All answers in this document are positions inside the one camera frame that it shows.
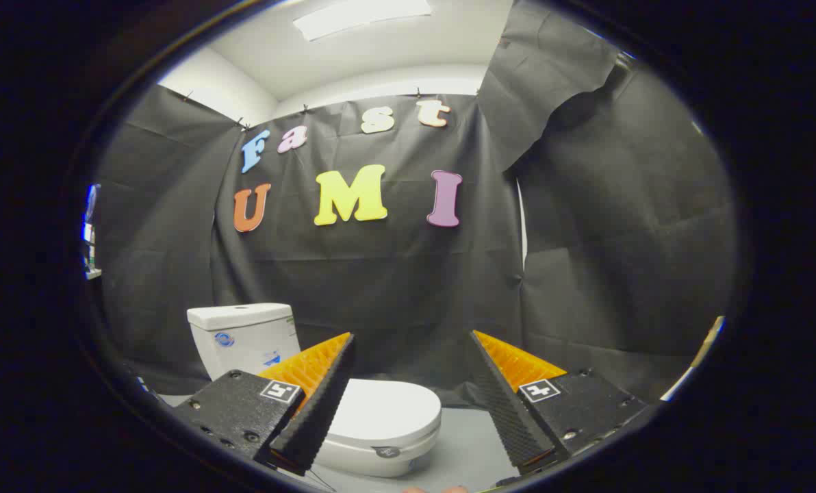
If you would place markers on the round black lid pull tab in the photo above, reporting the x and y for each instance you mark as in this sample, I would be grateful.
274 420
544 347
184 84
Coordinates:
386 452

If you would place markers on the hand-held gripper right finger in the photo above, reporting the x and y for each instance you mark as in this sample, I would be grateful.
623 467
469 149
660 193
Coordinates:
507 418

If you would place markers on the black backdrop cloth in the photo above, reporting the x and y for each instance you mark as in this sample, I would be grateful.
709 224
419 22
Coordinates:
394 287

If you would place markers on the white toilet bowl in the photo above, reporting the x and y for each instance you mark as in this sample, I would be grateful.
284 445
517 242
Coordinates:
360 462

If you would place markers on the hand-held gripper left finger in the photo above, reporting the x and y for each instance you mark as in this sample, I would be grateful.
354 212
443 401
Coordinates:
315 411

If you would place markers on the ceiling light panel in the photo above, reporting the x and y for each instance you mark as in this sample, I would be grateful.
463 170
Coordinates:
360 17

